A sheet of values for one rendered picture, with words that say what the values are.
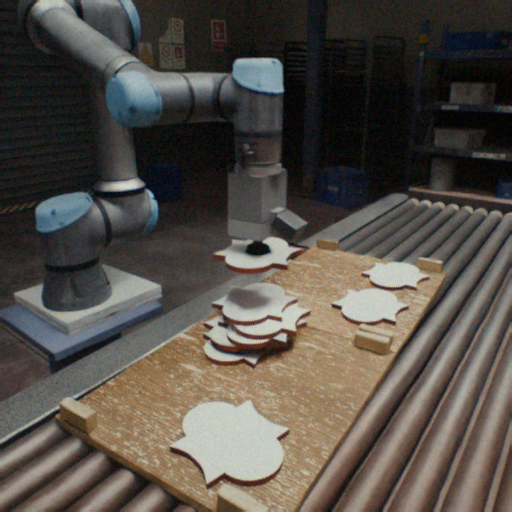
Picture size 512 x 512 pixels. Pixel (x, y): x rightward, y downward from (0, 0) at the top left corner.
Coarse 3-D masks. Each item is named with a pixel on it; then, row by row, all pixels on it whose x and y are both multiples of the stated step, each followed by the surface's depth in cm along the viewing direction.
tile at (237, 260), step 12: (252, 240) 86; (264, 240) 85; (276, 240) 85; (216, 252) 80; (228, 252) 80; (240, 252) 80; (276, 252) 80; (288, 252) 80; (300, 252) 82; (228, 264) 75; (240, 264) 75; (252, 264) 75; (264, 264) 75; (276, 264) 75
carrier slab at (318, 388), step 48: (192, 336) 84; (336, 336) 84; (144, 384) 71; (192, 384) 71; (240, 384) 71; (288, 384) 71; (336, 384) 71; (96, 432) 61; (144, 432) 61; (336, 432) 61; (192, 480) 54; (288, 480) 54
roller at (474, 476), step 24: (504, 360) 80; (504, 384) 73; (480, 408) 70; (504, 408) 68; (480, 432) 64; (504, 432) 65; (480, 456) 60; (456, 480) 57; (480, 480) 56; (456, 504) 53; (480, 504) 54
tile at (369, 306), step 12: (348, 300) 95; (360, 300) 95; (372, 300) 95; (384, 300) 95; (396, 300) 95; (348, 312) 90; (360, 312) 90; (372, 312) 90; (384, 312) 90; (396, 312) 90; (372, 324) 87
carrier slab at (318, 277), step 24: (288, 264) 116; (312, 264) 116; (336, 264) 116; (360, 264) 116; (384, 264) 116; (288, 288) 103; (312, 288) 103; (336, 288) 103; (360, 288) 103; (432, 288) 103; (312, 312) 92; (336, 312) 92; (408, 312) 92; (408, 336) 86
